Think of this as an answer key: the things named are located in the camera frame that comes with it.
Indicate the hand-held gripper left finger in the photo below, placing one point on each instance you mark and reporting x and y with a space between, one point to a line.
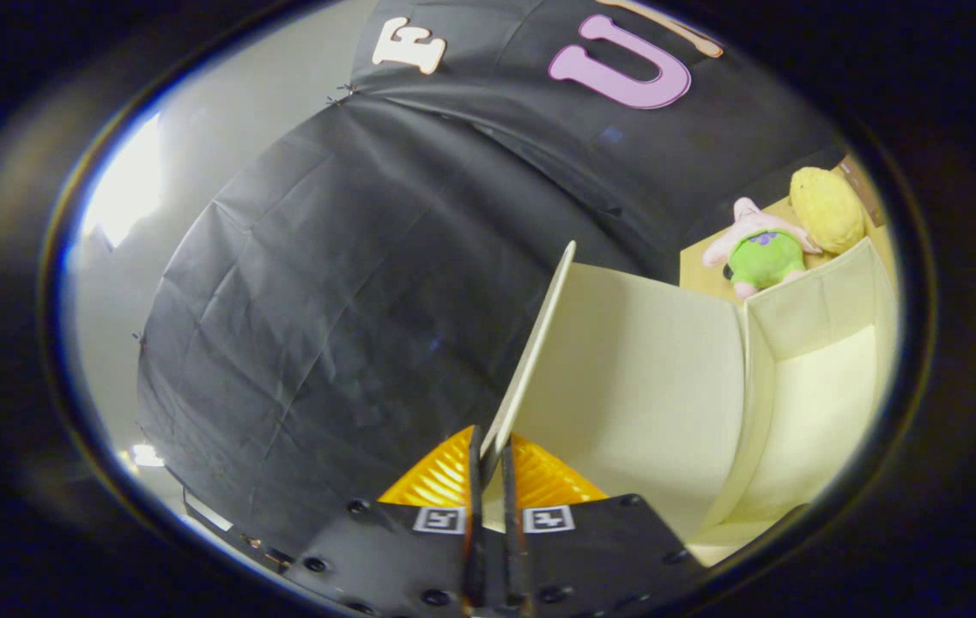
402 558

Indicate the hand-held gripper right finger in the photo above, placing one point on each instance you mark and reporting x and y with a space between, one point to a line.
599 558

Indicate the beige fabric storage box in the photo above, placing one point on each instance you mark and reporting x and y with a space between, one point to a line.
642 378

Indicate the pink and green plush toy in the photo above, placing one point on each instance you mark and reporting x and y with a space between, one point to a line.
762 257

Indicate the round yellow plush toy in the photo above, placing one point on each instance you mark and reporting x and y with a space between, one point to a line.
827 210

